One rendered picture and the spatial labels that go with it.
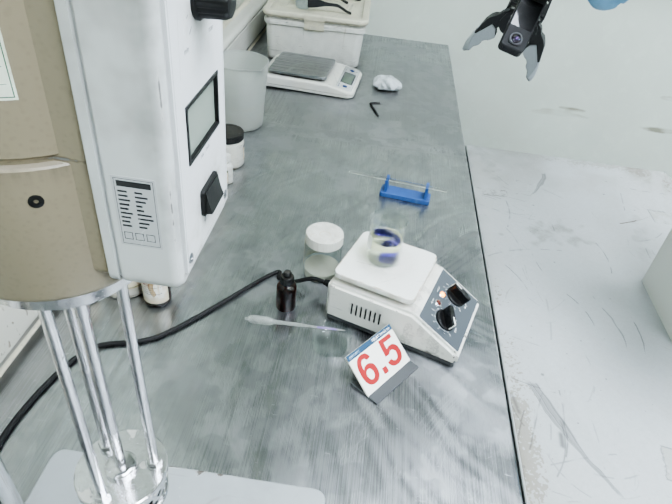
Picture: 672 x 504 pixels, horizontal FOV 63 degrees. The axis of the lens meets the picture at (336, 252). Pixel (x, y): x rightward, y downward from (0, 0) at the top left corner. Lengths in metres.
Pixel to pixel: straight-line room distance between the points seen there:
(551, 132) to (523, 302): 1.44
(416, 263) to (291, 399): 0.26
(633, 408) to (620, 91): 1.62
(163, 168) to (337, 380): 0.56
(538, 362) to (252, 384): 0.40
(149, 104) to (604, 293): 0.90
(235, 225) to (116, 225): 0.75
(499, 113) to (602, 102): 0.37
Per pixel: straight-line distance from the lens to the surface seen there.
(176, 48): 0.22
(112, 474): 0.47
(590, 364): 0.89
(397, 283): 0.76
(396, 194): 1.11
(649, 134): 2.43
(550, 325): 0.92
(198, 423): 0.71
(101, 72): 0.22
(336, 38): 1.73
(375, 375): 0.74
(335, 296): 0.78
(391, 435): 0.71
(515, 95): 2.23
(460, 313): 0.82
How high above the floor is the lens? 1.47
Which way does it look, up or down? 37 degrees down
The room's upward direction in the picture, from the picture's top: 7 degrees clockwise
